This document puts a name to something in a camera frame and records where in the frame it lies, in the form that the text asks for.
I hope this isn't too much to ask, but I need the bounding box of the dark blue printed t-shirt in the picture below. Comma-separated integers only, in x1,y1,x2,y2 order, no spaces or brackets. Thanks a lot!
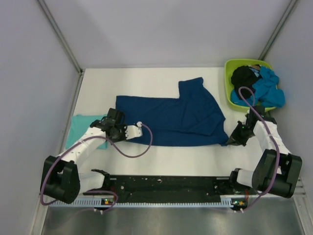
115,77,229,147

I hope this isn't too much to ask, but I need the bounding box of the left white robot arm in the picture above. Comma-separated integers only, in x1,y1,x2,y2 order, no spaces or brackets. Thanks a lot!
40,108,126,205

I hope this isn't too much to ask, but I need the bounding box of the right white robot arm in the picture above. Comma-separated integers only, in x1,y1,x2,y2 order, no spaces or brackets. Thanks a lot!
226,106,302,198

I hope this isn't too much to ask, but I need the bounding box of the folded teal t-shirt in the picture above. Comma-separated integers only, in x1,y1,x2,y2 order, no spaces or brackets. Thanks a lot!
65,114,106,149

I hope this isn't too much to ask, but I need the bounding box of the bright blue t-shirt in basket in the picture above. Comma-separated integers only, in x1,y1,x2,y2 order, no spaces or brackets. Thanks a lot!
230,65,285,108

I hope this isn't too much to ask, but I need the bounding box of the black t-shirt in basket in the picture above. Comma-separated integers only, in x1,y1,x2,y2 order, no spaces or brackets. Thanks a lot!
231,66,261,100

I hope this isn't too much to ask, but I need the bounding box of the lime green plastic basket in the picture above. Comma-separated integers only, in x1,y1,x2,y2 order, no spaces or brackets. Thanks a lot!
224,58,273,113

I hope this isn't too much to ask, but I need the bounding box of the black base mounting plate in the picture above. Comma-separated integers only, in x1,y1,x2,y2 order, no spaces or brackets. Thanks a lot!
83,174,260,204

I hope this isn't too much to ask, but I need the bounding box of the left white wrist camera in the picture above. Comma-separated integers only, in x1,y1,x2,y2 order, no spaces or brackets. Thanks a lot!
125,121,143,140

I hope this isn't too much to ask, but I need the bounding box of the grey slotted cable duct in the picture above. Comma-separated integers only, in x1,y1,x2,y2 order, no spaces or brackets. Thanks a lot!
50,197,245,209

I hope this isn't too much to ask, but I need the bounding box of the aluminium extrusion rail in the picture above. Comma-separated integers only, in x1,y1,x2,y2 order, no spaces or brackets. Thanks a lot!
294,178,306,196

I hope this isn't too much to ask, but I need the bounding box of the right aluminium frame post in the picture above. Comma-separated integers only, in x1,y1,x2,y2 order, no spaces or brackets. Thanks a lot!
258,0,300,61

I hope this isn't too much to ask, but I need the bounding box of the aluminium frame post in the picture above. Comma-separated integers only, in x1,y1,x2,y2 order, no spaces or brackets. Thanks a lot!
36,0,83,74
258,0,300,61

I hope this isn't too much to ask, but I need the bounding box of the left aluminium frame post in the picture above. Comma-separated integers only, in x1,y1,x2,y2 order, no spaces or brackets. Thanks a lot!
36,0,83,74

